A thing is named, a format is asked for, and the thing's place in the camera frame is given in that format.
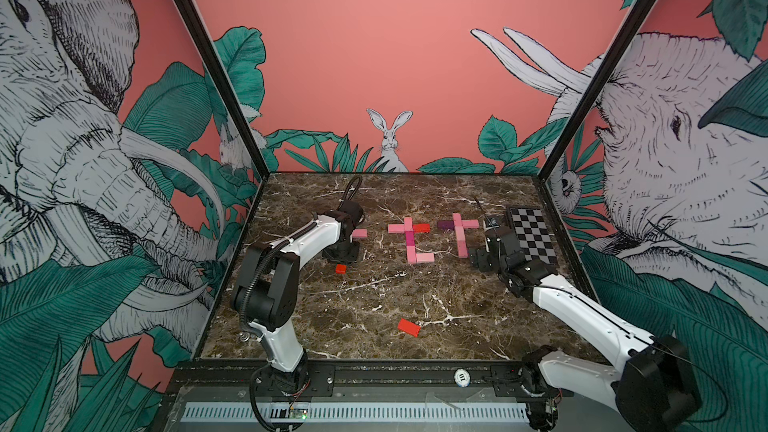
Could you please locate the black frame post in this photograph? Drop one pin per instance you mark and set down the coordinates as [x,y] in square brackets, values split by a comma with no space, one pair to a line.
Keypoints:
[195,26]
[635,18]

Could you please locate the black left frame post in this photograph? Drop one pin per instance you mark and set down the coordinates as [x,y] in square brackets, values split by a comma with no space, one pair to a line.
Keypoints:
[195,26]

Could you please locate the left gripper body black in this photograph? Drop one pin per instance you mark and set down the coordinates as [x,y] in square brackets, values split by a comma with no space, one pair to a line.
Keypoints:
[345,253]

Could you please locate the black white checkerboard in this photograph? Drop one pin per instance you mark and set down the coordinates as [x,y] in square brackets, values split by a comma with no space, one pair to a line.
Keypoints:
[532,232]

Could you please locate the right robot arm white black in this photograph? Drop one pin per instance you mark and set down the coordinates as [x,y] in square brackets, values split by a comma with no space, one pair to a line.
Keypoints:
[648,380]

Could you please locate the black right frame post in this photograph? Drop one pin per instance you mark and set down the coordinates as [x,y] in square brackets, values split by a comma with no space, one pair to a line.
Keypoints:
[635,18]

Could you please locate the pink block horizontal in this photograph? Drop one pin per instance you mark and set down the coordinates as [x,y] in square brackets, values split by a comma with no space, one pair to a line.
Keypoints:
[462,249]

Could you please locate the white slotted cable duct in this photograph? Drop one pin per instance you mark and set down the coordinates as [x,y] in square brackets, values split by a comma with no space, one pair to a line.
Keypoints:
[352,412]

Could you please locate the dark purple block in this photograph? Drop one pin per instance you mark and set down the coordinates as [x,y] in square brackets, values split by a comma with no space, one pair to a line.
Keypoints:
[446,224]

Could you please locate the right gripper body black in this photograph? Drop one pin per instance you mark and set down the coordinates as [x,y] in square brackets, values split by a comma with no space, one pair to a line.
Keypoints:
[486,261]

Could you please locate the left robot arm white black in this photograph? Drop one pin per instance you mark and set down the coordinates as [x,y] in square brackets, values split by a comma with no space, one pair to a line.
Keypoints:
[265,294]

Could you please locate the black front rail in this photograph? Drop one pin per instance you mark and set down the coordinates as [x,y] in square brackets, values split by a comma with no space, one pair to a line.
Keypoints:
[326,377]

